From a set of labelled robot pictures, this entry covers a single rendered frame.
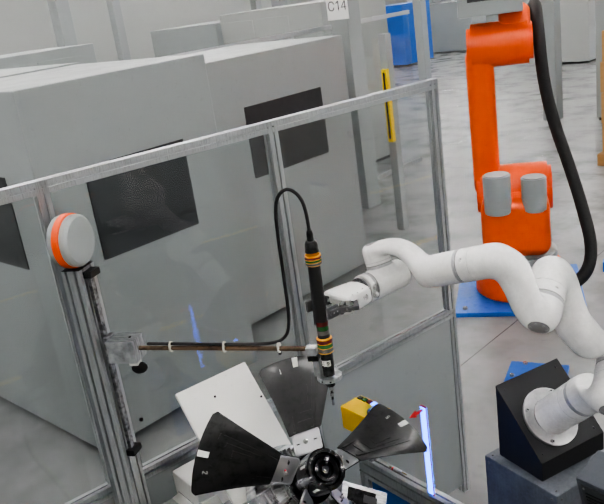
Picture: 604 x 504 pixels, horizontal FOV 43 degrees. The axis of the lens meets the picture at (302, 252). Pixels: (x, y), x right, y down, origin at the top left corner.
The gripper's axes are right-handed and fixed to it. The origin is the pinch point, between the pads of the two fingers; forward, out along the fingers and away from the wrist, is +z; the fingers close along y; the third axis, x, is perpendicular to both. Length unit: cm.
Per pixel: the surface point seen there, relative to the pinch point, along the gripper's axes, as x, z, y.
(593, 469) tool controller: -42, -33, -60
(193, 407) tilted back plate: -34, 23, 40
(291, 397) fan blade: -30.9, 3.4, 15.3
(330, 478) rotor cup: -45.2, 9.8, -6.9
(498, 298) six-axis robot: -158, -319, 194
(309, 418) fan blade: -34.8, 3.7, 7.4
